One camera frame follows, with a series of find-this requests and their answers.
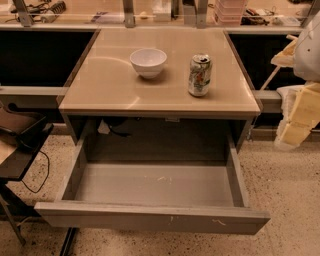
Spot white curved plastic cover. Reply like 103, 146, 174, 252
276, 85, 303, 117

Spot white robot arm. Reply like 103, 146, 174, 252
271, 13, 320, 150

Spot green white soda can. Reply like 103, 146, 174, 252
188, 53, 212, 97

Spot white ceramic bowl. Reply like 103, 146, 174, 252
130, 48, 167, 79

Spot white rod with tip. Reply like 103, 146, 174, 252
260, 66, 281, 91

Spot metal frame post middle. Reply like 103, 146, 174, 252
122, 0, 135, 28

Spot black cable on floor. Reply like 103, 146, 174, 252
20, 150, 51, 195

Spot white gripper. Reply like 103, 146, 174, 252
271, 35, 320, 151

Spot black side stand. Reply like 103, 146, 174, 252
0, 105, 53, 245

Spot metal frame post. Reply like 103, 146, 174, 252
122, 0, 135, 28
196, 0, 208, 29
12, 0, 34, 27

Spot metal frame post left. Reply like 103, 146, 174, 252
12, 0, 34, 27

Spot grey top drawer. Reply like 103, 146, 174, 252
34, 117, 271, 236

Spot metal frame post right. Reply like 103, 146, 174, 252
196, 0, 208, 29

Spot beige top cabinet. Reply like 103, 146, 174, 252
56, 27, 263, 154

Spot pink stacked plastic bins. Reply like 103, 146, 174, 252
213, 0, 247, 26

